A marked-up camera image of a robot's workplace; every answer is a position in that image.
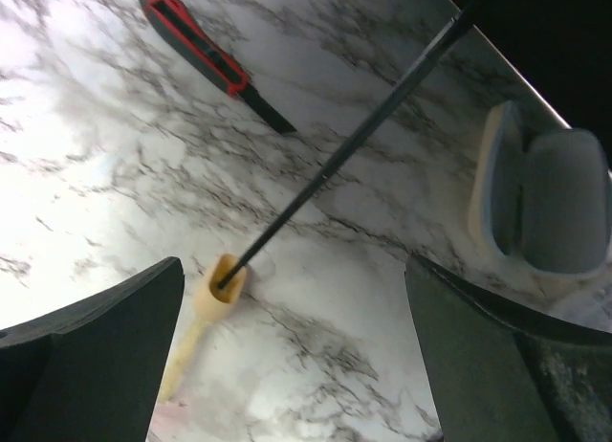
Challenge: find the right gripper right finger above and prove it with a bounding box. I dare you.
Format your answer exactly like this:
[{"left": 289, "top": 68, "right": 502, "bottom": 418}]
[{"left": 405, "top": 254, "right": 611, "bottom": 441}]

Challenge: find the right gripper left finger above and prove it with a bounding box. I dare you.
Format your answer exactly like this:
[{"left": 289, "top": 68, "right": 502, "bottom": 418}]
[{"left": 1, "top": 256, "right": 185, "bottom": 442}]

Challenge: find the beige folding umbrella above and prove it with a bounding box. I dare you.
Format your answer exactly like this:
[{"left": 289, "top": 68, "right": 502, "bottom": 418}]
[{"left": 155, "top": 0, "right": 612, "bottom": 405}]

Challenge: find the red black utility knife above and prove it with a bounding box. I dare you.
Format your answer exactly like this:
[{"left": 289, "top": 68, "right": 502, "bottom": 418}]
[{"left": 141, "top": 0, "right": 296, "bottom": 135}]

